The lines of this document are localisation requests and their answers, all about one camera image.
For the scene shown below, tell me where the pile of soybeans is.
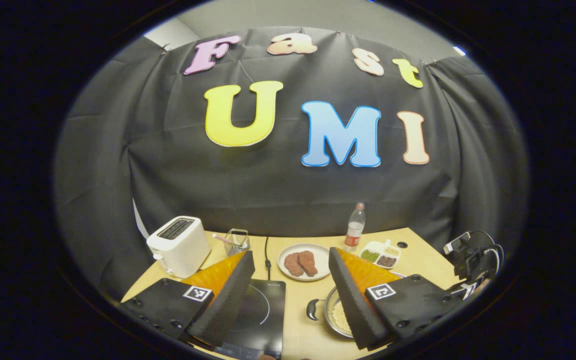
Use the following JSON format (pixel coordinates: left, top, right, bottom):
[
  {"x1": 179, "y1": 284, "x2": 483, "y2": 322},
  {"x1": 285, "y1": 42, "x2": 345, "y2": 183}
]
[{"x1": 331, "y1": 300, "x2": 354, "y2": 337}]

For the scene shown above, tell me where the small wire basket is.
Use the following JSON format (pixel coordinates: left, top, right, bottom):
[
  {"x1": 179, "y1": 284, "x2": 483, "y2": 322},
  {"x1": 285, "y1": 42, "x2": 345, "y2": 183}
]
[{"x1": 224, "y1": 228, "x2": 250, "y2": 257}]

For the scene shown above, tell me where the round white plate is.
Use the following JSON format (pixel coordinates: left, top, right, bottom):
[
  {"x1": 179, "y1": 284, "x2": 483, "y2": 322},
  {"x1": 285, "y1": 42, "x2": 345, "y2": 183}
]
[{"x1": 277, "y1": 243, "x2": 331, "y2": 282}]

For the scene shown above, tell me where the steel pot with black handles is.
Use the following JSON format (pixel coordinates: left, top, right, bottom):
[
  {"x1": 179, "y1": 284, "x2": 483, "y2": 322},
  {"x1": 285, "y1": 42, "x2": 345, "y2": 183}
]
[{"x1": 306, "y1": 272, "x2": 406, "y2": 339}]

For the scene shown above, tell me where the white toaster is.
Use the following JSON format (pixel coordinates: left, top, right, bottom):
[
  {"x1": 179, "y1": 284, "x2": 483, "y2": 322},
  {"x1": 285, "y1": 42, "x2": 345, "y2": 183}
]
[{"x1": 146, "y1": 215, "x2": 212, "y2": 279}]

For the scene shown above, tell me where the clear plastic water bottle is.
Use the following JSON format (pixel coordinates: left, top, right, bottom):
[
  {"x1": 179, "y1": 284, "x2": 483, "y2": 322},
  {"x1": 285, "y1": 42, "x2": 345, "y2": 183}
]
[{"x1": 344, "y1": 202, "x2": 366, "y2": 253}]

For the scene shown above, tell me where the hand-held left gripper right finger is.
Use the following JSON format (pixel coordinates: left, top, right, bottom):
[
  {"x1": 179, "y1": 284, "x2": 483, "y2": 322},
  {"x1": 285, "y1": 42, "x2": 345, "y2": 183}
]
[{"x1": 328, "y1": 246, "x2": 461, "y2": 351}]

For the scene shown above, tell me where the white divided dish of beans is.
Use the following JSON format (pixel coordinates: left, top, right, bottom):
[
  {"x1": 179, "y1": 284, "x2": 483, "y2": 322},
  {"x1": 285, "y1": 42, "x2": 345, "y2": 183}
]
[{"x1": 359, "y1": 240, "x2": 403, "y2": 270}]

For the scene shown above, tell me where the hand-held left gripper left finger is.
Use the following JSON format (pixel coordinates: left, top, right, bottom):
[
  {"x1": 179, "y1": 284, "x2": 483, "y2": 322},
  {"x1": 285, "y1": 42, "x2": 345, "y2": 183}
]
[{"x1": 120, "y1": 250, "x2": 256, "y2": 347}]

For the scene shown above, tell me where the brown meat piece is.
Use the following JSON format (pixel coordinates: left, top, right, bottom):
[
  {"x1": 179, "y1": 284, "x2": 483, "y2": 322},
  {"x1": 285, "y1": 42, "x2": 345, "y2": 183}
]
[
  {"x1": 284, "y1": 252, "x2": 305, "y2": 277},
  {"x1": 298, "y1": 250, "x2": 319, "y2": 277}
]

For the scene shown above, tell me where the black induction cooktop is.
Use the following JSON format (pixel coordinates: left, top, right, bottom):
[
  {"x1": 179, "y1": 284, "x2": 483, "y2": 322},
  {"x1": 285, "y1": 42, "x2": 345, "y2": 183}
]
[{"x1": 213, "y1": 278, "x2": 287, "y2": 360}]

